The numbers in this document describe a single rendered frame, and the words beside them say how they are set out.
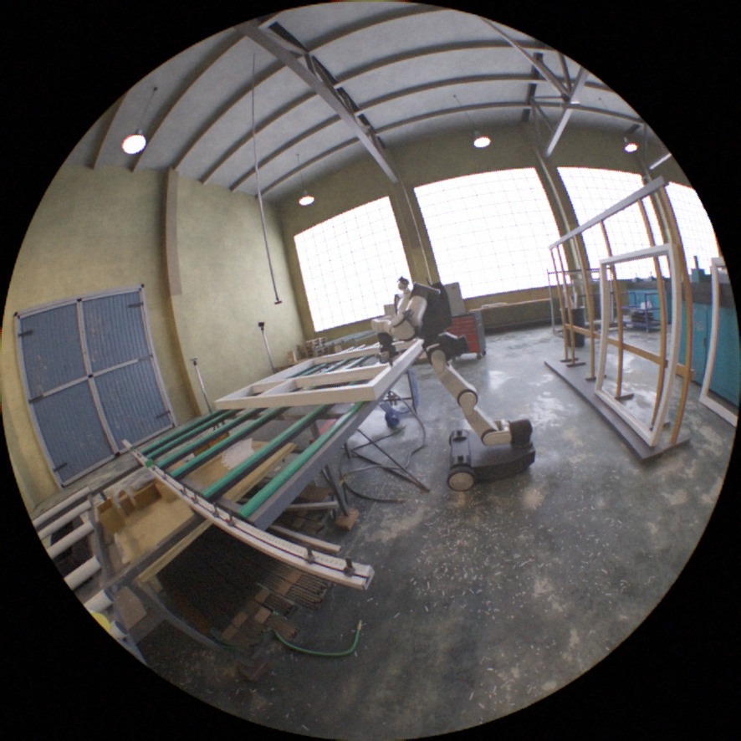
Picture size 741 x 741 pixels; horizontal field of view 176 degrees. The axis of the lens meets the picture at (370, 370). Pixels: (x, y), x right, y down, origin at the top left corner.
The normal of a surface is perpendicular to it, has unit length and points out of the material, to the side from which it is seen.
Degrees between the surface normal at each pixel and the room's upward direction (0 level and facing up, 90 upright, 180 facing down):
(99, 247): 90
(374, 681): 0
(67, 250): 90
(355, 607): 0
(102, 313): 90
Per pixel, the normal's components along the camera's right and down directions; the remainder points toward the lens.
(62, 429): 0.90, -0.13
